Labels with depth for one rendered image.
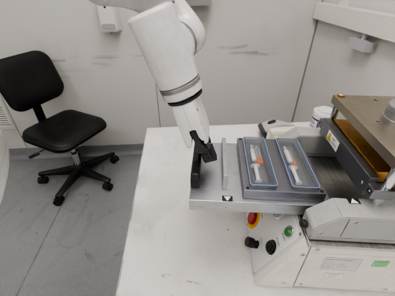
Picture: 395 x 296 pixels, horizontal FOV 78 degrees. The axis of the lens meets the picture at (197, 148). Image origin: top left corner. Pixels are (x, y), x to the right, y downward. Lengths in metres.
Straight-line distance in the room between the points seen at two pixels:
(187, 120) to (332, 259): 0.41
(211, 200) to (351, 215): 0.26
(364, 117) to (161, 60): 0.43
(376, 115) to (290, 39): 1.53
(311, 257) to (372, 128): 0.28
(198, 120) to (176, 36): 0.15
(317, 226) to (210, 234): 0.32
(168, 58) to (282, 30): 1.67
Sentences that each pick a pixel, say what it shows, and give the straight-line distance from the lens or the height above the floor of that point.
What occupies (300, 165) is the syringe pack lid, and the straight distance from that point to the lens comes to 0.60.
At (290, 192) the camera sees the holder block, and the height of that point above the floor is 0.99.
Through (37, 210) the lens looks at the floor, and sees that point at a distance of 2.11.
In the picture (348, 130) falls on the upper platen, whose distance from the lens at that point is 0.67.
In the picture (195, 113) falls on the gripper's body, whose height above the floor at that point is 1.14.
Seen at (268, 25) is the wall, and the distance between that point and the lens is 2.03.
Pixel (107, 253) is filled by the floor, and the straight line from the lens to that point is 1.68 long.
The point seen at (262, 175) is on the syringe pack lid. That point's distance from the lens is 0.54.
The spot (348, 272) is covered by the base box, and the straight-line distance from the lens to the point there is 0.67.
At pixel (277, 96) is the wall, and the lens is 2.23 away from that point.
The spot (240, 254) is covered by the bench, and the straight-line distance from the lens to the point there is 0.71.
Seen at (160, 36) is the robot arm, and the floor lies 1.27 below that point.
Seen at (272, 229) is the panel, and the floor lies 0.85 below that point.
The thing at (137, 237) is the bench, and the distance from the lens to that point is 0.75.
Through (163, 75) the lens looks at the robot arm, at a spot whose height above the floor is 1.21.
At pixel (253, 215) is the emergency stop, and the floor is 0.81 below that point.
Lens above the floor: 1.35
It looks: 35 degrees down
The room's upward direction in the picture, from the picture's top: straight up
